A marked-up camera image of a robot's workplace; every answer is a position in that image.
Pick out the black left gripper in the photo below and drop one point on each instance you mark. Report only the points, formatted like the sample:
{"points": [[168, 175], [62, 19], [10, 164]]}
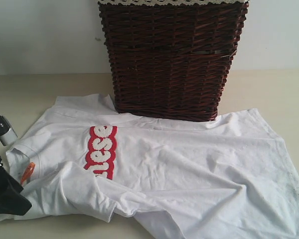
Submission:
{"points": [[11, 200]]}

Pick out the dark brown wicker basket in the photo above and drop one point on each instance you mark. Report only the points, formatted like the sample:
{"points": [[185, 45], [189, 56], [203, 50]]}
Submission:
{"points": [[171, 61]]}

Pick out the white t-shirt red lettering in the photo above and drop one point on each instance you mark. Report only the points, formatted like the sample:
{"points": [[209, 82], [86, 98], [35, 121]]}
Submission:
{"points": [[231, 178]]}

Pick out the orange shirt neck label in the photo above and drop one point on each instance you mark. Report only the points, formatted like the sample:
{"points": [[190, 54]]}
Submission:
{"points": [[27, 173]]}

